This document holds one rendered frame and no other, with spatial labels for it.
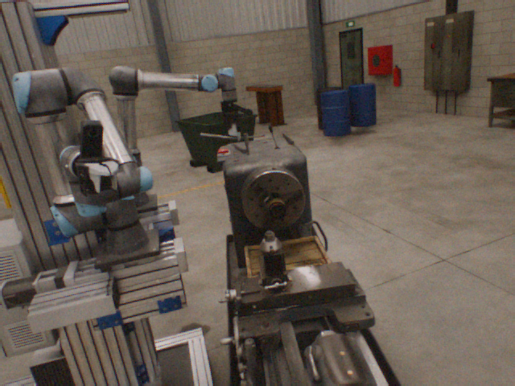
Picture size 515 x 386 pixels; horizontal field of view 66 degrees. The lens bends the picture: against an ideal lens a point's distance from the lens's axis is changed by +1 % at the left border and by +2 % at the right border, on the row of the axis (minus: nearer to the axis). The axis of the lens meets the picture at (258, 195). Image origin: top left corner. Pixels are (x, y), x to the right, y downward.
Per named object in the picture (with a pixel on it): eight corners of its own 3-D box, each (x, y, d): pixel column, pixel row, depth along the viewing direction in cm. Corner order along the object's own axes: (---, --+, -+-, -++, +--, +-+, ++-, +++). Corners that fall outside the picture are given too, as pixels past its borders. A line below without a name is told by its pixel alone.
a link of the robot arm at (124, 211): (143, 219, 143) (135, 184, 139) (106, 232, 136) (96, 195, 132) (133, 211, 153) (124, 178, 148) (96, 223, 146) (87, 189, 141)
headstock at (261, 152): (227, 199, 272) (218, 144, 259) (294, 189, 274) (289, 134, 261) (228, 235, 216) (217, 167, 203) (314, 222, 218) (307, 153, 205)
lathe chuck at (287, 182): (242, 225, 208) (240, 168, 197) (301, 221, 210) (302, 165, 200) (244, 232, 199) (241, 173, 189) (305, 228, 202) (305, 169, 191)
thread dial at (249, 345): (247, 360, 136) (243, 337, 132) (257, 359, 136) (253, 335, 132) (248, 368, 132) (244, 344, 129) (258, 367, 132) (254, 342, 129)
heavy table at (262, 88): (249, 121, 1162) (245, 86, 1128) (262, 118, 1176) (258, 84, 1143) (272, 127, 1019) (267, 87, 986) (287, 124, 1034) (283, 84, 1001)
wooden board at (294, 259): (245, 253, 193) (244, 246, 192) (317, 242, 195) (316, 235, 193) (249, 286, 165) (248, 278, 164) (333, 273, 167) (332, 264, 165)
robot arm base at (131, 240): (105, 258, 140) (98, 232, 137) (109, 240, 154) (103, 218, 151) (149, 248, 143) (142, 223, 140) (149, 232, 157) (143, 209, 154)
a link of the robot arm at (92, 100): (94, 81, 138) (152, 197, 124) (60, 85, 132) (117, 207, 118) (94, 55, 128) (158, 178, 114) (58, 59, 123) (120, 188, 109)
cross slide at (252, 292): (236, 288, 154) (234, 277, 153) (342, 271, 156) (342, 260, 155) (237, 314, 139) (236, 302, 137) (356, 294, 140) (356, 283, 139)
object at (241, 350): (235, 347, 166) (227, 300, 158) (259, 343, 166) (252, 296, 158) (237, 400, 140) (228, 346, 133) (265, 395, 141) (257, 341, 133)
